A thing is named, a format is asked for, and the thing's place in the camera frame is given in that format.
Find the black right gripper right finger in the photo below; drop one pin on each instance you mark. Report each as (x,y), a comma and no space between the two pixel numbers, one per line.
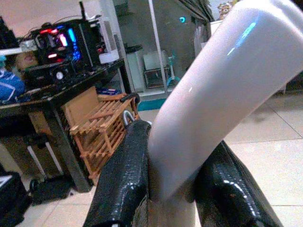
(227,189)

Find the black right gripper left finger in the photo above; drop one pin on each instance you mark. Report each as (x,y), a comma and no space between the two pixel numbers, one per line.
(125,170)

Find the teal floor mat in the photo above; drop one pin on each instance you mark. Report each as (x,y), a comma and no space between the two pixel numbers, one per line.
(150,104)

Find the wooden slatted crate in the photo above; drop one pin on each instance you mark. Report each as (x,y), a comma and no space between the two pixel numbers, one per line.
(104,132)

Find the brown cardboard box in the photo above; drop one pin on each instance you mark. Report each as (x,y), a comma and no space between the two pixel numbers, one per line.
(81,106)

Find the black wheeled case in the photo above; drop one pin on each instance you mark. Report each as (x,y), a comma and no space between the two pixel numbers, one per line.
(47,175)

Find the black table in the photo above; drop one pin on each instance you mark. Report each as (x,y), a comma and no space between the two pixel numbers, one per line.
(59,99)

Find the black box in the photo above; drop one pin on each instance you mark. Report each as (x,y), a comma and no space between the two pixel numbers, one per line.
(10,198)

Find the black computer with coloured lights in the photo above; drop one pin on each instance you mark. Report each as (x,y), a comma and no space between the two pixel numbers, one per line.
(64,45)

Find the blue plastic bag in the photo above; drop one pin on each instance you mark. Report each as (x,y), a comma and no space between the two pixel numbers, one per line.
(9,87)

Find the white rod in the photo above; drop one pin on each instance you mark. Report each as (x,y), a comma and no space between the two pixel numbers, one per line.
(11,50)

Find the white glass door frame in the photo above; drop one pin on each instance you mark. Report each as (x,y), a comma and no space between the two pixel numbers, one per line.
(155,47)

